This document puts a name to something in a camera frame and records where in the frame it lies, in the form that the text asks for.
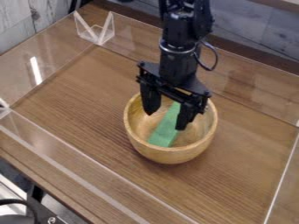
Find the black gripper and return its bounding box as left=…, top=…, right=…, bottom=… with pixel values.
left=136, top=44, right=213, bottom=130

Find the green rectangular stick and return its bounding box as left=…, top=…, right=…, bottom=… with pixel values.
left=147, top=102, right=181, bottom=148

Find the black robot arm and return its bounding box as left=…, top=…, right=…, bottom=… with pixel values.
left=136, top=0, right=214, bottom=130

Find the wooden bowl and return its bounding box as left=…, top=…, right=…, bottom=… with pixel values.
left=124, top=94, right=219, bottom=165

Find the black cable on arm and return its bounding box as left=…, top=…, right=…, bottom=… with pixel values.
left=193, top=39, right=221, bottom=72

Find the clear acrylic enclosure wall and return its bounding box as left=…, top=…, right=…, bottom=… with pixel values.
left=0, top=10, right=299, bottom=224

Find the black table leg bracket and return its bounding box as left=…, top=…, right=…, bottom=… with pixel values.
left=27, top=185, right=68, bottom=224

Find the black cable lower left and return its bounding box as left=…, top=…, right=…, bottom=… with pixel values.
left=0, top=198, right=34, bottom=224

